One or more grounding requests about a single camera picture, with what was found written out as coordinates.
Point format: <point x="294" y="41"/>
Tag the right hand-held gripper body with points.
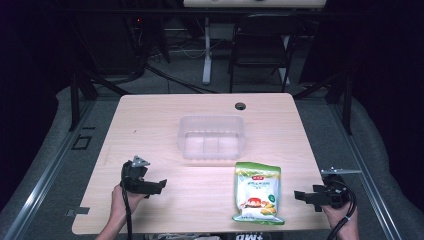
<point x="333" y="195"/>

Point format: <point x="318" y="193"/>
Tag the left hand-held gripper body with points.
<point x="133" y="175"/>

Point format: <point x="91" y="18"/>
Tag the green and white snack bag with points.
<point x="257" y="193"/>

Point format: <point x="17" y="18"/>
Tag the clear plastic container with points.
<point x="211" y="137"/>

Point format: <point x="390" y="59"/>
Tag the person's right hand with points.
<point x="340" y="218"/>

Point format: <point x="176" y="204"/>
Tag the person's left hand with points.
<point x="121" y="203"/>

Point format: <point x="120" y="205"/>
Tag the black tape floor marking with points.
<point x="81" y="142"/>

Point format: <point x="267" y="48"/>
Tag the grey tape strip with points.
<point x="78" y="211"/>

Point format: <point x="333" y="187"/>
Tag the black item with white print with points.
<point x="250" y="236"/>

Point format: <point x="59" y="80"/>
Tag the black metal stand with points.
<point x="340" y="96"/>
<point x="80" y="96"/>

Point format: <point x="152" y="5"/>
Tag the white desk leg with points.
<point x="207" y="53"/>

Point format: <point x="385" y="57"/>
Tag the black chair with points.
<point x="260" y="50"/>

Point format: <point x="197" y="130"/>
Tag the metal floor rail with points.
<point x="43" y="180"/>
<point x="363" y="166"/>

